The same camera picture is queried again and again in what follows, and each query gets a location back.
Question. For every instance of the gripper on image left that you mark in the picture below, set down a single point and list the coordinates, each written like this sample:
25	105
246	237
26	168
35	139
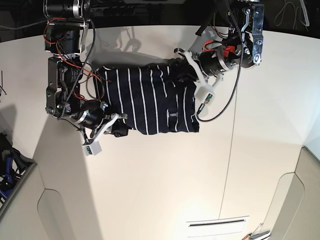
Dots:
93	117

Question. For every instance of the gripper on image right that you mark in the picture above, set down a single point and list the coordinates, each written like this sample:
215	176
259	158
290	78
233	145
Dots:
198	67

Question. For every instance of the navy white striped T-shirt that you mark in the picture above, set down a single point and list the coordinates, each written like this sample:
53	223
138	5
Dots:
152	101

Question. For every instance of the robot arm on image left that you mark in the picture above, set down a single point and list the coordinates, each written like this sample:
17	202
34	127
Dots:
75	91

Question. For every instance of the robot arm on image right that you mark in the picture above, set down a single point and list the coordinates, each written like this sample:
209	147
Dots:
241	46

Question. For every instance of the tools at bottom edge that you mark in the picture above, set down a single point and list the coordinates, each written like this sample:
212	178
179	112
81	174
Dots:
258	236

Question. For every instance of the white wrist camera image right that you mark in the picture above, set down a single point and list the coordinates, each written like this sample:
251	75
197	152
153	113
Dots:
205	94

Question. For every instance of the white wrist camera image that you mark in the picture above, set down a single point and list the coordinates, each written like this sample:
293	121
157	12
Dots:
92	148
205	94

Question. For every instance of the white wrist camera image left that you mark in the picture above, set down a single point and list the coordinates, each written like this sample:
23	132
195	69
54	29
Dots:
92	148

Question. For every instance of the black cable ties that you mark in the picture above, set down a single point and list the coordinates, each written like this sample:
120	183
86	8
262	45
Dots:
2	90

